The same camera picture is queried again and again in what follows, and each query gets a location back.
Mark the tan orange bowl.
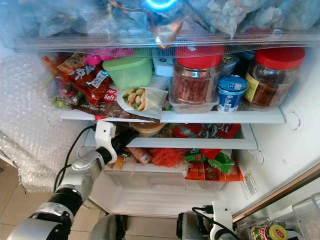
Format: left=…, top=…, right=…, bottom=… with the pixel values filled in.
left=132, top=121, right=169, bottom=138

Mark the white fridge shelf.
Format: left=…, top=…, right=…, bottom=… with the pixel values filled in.
left=59, top=108, right=286, bottom=125
left=82, top=123, right=259, bottom=150

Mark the white fridge cabinet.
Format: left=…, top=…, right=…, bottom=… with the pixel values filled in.
left=25, top=0, right=320, bottom=221

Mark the black edged fridge door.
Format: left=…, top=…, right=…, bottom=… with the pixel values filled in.
left=232, top=160, right=320, bottom=240

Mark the small orange packet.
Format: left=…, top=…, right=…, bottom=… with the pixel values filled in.
left=126, top=146, right=154, bottom=166

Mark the wrap picture food packet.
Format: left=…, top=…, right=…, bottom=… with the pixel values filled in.
left=116, top=86, right=169, bottom=121

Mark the red plastic bag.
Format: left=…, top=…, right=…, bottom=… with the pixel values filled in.
left=149, top=147, right=189, bottom=169

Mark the brown snack packet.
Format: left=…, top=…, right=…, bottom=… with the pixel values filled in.
left=74, top=87, right=126, bottom=119

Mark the clear crisper drawer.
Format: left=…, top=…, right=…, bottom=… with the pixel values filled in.
left=94, top=164, right=247, bottom=217

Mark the green plastic container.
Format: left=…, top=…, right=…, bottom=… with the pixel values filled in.
left=102, top=54, right=154, bottom=91

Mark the clear plastic food box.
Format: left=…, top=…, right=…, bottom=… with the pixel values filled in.
left=167, top=95, right=221, bottom=115

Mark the red snack packet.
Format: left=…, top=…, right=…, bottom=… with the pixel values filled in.
left=57, top=52, right=114, bottom=102

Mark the white carton box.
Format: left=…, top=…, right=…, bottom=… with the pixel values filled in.
left=152, top=57, right=176, bottom=78

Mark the red printed flat packet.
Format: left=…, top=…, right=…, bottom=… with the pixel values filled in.
left=172, top=123, right=242, bottom=140

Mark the green snack packet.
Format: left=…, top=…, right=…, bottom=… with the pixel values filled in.
left=183, top=148, right=235, bottom=175

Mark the pink wrapped item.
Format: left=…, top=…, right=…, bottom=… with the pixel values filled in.
left=83, top=48, right=131, bottom=67

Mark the large orange snack packet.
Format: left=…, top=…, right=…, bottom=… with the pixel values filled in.
left=184, top=162, right=245, bottom=183

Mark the red lid jar unlabelled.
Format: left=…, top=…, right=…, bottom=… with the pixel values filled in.
left=169, top=45, right=226, bottom=106

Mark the bubble wrap sheet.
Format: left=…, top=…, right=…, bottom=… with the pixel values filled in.
left=0, top=52, right=81, bottom=193

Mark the grey right robot leg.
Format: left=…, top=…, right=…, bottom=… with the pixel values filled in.
left=176, top=210, right=206, bottom=240

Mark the blue white yoghurt cup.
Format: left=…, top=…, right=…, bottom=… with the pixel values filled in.
left=216, top=75, right=249, bottom=114

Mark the clear drawer with frozen bags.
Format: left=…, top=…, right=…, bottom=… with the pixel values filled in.
left=7, top=0, right=320, bottom=54

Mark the white sticker label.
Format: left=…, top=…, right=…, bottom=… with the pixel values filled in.
left=239, top=172, right=261, bottom=201

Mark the red lid jar yellow label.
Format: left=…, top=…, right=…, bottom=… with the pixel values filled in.
left=243, top=47, right=306, bottom=112

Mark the clear plastic tub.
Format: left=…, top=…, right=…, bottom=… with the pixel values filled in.
left=290, top=192, right=320, bottom=240

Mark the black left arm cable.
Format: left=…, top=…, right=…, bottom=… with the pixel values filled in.
left=55, top=123, right=97, bottom=194

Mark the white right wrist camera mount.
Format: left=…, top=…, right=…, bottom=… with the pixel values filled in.
left=210, top=201, right=235, bottom=240

